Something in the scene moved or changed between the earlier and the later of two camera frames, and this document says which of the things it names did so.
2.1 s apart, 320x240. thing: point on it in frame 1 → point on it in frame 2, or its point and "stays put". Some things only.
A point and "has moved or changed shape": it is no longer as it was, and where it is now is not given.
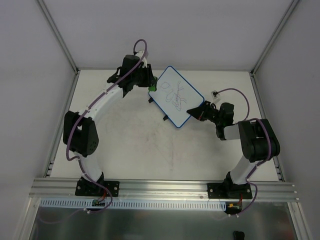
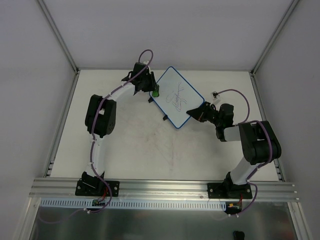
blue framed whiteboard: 174,95 stays put
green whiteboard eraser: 152,88 has moved or changed shape
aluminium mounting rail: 266,190 stays put
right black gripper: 205,111 stays put
